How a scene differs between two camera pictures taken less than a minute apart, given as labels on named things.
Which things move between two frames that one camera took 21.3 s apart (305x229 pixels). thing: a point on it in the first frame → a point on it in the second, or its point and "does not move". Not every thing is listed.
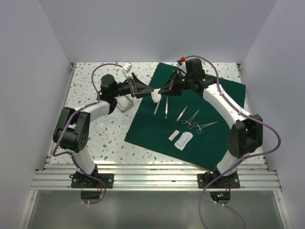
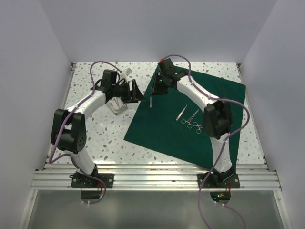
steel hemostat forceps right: [199, 131] does not move
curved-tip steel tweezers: [181, 113] does not move
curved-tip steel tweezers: [157, 104] → [150, 101]
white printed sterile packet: [185, 137] → [116, 104]
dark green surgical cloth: [186, 123] does not move
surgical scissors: [190, 125] does not move
